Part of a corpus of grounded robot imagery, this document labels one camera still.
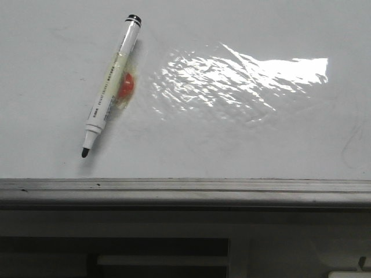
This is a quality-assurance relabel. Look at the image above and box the white plastic marker tray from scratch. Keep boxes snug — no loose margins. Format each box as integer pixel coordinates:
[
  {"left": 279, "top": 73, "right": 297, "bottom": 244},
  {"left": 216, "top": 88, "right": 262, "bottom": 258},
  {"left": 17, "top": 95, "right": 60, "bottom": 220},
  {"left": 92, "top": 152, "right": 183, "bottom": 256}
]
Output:
[{"left": 328, "top": 257, "right": 371, "bottom": 278}]

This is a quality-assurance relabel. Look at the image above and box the white black whiteboard marker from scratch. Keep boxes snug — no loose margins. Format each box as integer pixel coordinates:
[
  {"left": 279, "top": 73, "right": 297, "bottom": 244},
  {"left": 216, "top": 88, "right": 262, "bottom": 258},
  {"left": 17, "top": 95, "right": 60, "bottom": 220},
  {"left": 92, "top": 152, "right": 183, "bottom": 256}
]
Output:
[{"left": 81, "top": 14, "right": 141, "bottom": 158}]

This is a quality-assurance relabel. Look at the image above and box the red magnet taped to marker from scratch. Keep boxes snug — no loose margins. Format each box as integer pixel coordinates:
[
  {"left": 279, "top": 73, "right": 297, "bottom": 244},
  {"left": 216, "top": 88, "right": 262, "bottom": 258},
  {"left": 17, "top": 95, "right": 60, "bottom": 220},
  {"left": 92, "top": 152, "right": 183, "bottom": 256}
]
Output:
[{"left": 117, "top": 73, "right": 134, "bottom": 100}]

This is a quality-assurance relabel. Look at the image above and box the white whiteboard with aluminium frame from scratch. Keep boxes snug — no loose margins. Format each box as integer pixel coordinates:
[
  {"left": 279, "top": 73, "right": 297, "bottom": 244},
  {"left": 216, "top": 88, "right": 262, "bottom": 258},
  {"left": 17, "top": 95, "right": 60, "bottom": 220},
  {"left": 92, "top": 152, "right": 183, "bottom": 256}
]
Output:
[{"left": 1, "top": 1, "right": 370, "bottom": 207}]

